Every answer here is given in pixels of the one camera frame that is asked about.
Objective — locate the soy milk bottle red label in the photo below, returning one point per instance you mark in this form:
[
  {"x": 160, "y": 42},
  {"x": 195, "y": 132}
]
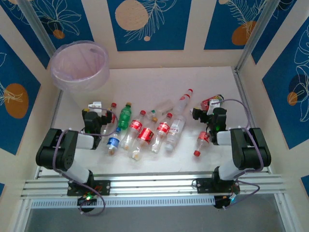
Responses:
[{"x": 183, "y": 100}]

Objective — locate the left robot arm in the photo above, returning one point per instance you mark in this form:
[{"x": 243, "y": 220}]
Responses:
[{"x": 60, "y": 149}]

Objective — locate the clear bottle with red print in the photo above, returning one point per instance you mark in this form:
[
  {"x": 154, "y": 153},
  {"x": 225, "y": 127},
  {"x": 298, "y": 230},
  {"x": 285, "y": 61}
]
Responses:
[{"x": 175, "y": 130}]

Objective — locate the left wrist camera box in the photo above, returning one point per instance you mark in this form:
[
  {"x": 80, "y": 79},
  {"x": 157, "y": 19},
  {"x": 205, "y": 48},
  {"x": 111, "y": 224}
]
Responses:
[{"x": 95, "y": 105}]

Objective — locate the cola bottle with orange cap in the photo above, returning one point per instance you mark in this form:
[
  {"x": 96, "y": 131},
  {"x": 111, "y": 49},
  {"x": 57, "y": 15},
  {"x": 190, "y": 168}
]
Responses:
[{"x": 145, "y": 134}]

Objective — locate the blue label water bottle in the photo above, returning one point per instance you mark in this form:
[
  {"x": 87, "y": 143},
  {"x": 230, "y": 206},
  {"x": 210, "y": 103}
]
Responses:
[{"x": 113, "y": 142}]

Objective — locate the aluminium frame post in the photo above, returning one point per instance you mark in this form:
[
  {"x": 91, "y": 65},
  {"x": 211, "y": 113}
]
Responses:
[
  {"x": 256, "y": 33},
  {"x": 38, "y": 26}
]

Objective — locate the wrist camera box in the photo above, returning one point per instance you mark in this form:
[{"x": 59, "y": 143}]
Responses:
[
  {"x": 213, "y": 106},
  {"x": 95, "y": 105}
]

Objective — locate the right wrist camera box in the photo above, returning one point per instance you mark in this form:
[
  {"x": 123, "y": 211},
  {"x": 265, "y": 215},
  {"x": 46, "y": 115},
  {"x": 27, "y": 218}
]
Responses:
[{"x": 213, "y": 106}]

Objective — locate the aluminium table edge rail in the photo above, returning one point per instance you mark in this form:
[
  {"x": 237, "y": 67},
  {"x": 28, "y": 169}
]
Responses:
[
  {"x": 242, "y": 91},
  {"x": 54, "y": 116}
]

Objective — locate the white plastic waste bin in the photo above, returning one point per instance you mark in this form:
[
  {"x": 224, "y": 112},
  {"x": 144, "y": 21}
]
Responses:
[{"x": 77, "y": 96}]

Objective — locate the translucent purple bin liner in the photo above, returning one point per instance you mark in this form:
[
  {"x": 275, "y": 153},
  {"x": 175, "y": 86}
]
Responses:
[{"x": 77, "y": 65}]

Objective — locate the green soda bottle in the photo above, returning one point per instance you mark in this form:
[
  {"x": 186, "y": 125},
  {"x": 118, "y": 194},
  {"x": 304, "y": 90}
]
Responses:
[{"x": 125, "y": 117}]

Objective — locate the small clear bottle green label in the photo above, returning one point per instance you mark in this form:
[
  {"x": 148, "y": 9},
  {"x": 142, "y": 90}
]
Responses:
[{"x": 165, "y": 105}]

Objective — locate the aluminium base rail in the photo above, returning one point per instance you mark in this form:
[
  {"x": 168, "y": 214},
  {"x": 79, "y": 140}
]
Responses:
[{"x": 154, "y": 186}]

